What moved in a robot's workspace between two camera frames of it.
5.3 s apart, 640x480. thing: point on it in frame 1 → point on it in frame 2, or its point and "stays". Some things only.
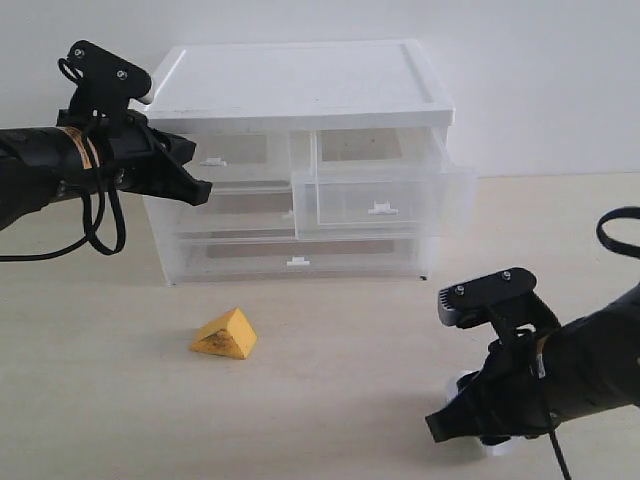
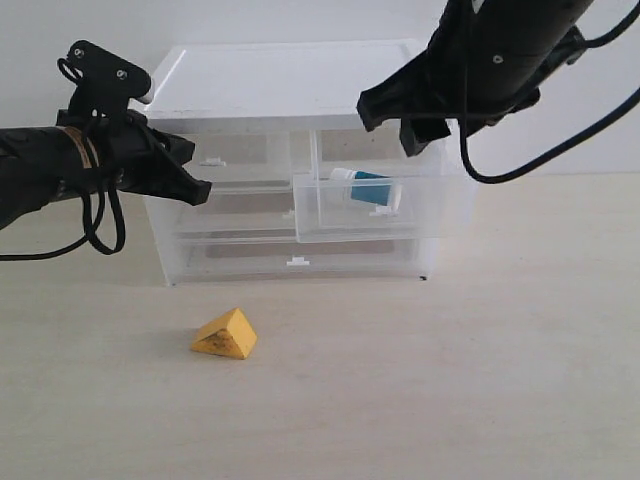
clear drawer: x=384 y=182 stays
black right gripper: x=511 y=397 → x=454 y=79
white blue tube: x=499 y=450 → x=370 y=187
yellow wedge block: x=232 y=336 stays
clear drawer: x=241 y=160 stays
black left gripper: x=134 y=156 stays
